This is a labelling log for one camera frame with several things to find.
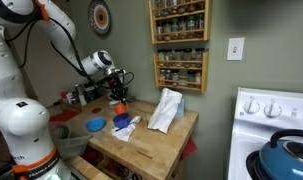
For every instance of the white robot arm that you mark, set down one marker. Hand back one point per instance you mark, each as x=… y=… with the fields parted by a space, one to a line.
x=23 y=120

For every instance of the wooden spice rack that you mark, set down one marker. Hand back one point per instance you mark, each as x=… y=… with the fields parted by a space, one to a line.
x=176 y=21
x=181 y=69

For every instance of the white light switch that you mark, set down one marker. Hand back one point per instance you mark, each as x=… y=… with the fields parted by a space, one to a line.
x=235 y=49

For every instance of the blue kettle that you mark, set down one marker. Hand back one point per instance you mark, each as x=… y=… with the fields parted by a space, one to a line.
x=278 y=159

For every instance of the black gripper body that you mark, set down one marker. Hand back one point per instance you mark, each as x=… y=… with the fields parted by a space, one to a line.
x=115 y=79

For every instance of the decorative wall plate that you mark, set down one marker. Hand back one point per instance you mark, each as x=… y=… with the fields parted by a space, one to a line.
x=99 y=17

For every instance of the lower wooden spice rack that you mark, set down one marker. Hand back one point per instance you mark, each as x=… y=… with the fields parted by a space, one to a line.
x=181 y=69

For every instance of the orange bowl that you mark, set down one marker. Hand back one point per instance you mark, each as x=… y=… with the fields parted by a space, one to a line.
x=120 y=108

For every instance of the clear plastic container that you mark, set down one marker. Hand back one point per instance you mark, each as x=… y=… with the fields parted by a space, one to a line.
x=70 y=143

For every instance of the wooden spice tray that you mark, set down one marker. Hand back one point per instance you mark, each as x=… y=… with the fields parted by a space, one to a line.
x=103 y=100

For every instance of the white stove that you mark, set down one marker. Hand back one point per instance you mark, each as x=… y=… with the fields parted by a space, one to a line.
x=258 y=115

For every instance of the light blue bowl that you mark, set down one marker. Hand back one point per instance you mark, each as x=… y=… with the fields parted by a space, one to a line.
x=95 y=124

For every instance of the red hanging cloth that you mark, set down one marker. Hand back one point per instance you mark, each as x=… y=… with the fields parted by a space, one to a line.
x=189 y=149

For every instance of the dark blue measuring cup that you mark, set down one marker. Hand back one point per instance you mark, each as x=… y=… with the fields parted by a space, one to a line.
x=121 y=120

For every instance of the small red lid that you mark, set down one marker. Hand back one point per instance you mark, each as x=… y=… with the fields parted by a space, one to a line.
x=96 y=110

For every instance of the red silicone mat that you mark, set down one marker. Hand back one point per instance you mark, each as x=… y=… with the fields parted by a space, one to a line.
x=64 y=117

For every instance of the crumpled white paper towel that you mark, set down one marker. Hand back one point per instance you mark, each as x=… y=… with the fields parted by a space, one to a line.
x=125 y=133

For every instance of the upper wooden spice rack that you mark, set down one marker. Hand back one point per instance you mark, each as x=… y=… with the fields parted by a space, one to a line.
x=176 y=21

